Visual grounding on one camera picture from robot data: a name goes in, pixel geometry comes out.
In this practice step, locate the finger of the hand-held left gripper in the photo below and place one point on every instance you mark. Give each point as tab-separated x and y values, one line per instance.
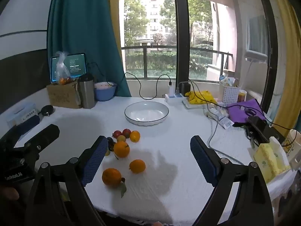
43	135
27	123

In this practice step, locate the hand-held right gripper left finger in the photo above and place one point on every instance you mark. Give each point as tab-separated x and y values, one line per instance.
94	162

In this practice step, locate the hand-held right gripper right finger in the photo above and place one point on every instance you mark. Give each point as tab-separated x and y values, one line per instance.
202	163

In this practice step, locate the large orange with leaf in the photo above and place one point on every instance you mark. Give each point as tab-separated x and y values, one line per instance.
112	177

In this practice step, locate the dark purple plum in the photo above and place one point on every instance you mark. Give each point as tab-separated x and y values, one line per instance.
110	141

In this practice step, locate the large orange with stem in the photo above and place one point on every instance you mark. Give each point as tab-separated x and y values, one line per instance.
121	149

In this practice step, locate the yellow-green plum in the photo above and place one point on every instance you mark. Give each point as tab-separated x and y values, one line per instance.
121	138

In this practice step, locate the small orange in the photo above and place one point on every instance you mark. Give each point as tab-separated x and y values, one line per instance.
135	136
137	166

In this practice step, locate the dark red plum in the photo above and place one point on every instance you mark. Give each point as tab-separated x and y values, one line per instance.
126	133

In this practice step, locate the white plate with dark rim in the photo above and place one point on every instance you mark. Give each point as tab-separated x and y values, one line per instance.
147	115

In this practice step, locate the person's left hand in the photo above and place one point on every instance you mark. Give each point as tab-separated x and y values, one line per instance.
9	194

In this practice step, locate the clear plastic storage box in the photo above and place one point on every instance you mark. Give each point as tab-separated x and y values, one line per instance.
16	114

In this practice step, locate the small green plum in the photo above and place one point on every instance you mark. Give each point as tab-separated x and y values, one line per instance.
107	152

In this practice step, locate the black round object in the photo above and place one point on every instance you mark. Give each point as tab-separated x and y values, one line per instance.
47	110

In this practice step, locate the brown cardboard box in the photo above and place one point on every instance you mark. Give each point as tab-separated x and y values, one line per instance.
62	96

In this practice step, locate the white tube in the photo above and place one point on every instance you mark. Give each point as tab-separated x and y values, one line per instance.
223	120

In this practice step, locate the white flat box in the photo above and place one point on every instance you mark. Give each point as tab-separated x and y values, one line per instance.
195	106

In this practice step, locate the clear plastic bag of fruit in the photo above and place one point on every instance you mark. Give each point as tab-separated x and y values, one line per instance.
61	68

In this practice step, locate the black device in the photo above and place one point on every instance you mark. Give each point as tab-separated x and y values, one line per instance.
258	127

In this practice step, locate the purple cloth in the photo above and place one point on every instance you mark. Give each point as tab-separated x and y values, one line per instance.
242	109

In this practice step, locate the yellow cloth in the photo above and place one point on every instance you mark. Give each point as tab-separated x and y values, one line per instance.
199	96

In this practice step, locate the yellow tissue pack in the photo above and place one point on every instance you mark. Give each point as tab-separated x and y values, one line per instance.
270	161

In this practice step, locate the blue plastic bowl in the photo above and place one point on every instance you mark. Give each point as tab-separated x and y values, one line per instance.
105	93

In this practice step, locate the white power strip box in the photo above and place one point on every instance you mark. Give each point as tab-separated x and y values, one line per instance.
174	98

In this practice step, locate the white perforated basket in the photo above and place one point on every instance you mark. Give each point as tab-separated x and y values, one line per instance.
229	95

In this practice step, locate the tablet with lit screen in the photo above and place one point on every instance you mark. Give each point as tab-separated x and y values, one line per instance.
76	64

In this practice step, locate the black charger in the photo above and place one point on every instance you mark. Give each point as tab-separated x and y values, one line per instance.
184	87

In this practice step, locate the white charger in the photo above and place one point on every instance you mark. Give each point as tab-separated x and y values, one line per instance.
171	89

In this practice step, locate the cream printed cup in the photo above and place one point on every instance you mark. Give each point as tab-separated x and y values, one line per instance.
291	143

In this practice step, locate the teal curtain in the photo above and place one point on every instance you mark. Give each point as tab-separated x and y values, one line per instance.
82	28

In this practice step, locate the balcony railing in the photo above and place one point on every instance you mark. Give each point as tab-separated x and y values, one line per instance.
145	61

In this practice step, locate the yellow curtain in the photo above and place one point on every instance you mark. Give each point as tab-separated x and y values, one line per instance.
114	28
284	51

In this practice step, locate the black window frame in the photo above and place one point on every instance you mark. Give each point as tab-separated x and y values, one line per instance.
180	28

